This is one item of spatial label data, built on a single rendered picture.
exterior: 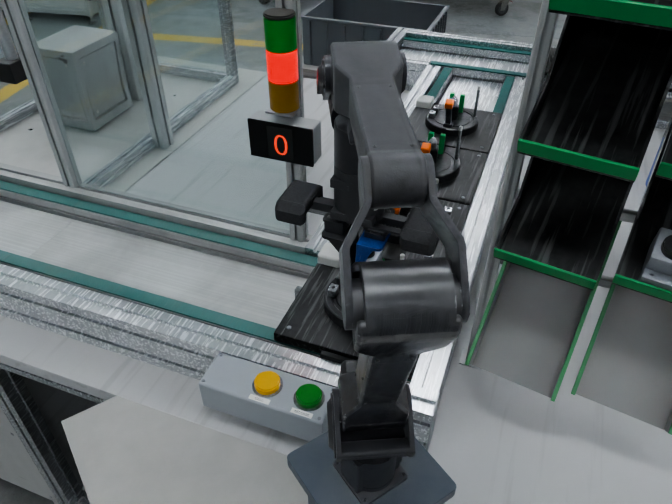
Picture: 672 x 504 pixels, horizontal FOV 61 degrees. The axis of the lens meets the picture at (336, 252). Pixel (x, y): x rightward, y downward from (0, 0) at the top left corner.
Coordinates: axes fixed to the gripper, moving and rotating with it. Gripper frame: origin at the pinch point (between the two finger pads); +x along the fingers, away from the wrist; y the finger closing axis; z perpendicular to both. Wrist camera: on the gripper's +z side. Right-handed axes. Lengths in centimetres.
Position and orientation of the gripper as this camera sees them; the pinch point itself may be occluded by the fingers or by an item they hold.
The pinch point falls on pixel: (358, 250)
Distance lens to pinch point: 68.5
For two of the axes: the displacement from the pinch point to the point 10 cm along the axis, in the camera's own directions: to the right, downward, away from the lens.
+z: 3.6, -6.0, 7.2
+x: 0.0, 7.7, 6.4
